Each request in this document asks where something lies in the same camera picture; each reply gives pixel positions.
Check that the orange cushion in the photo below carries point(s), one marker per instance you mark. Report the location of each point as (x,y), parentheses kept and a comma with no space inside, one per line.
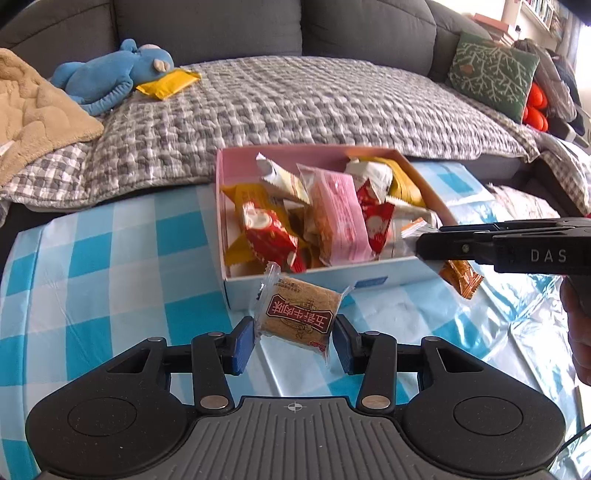
(535,110)

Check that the red and white snack packet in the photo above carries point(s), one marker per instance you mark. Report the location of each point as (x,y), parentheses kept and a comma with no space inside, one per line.
(376,221)
(268,230)

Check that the white grey snack packet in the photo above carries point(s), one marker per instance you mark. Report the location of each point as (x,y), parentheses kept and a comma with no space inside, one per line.
(411,214)

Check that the wall shelf with books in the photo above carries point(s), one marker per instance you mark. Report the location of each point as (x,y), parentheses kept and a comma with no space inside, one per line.
(545,11)

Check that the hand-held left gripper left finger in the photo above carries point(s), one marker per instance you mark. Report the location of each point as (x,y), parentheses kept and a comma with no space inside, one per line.
(243,347)

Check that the grey checked blanket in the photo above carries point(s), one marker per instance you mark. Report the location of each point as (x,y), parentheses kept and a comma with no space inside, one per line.
(300,110)

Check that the grey garment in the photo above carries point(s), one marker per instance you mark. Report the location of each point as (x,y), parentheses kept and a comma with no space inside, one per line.
(549,78)

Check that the pink snack packet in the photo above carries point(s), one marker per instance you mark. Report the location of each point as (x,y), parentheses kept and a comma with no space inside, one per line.
(339,217)

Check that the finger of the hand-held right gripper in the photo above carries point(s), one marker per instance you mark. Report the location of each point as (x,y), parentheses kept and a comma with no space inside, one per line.
(443,249)
(466,226)

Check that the blue plush toy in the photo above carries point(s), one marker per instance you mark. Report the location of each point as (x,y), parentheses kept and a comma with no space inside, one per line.
(106,78)

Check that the cream white snack packet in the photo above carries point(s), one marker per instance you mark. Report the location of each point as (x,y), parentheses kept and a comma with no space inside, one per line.
(281,177)

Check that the orange snack packet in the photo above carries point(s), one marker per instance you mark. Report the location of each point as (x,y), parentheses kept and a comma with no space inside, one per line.
(461,279)

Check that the green patterned pillow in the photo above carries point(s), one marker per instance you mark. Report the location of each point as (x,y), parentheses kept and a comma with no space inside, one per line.
(494,74)

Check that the person's right hand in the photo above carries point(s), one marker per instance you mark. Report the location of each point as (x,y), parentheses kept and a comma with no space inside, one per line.
(579,332)

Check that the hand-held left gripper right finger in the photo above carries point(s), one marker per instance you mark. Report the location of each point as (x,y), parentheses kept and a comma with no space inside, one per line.
(344,349)

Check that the pink-lined cardboard box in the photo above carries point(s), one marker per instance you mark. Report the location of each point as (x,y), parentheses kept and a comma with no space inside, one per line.
(397,272)

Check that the dark grey sofa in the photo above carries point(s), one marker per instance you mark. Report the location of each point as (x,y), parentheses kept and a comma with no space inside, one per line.
(277,27)

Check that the brown biscuit packet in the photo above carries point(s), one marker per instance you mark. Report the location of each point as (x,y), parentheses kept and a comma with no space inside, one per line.
(295,314)

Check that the beige fleece blanket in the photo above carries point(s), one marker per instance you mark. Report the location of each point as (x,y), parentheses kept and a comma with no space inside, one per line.
(37,106)

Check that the blue checked tablecloth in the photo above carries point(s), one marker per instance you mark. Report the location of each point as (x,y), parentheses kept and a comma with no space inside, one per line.
(115,258)

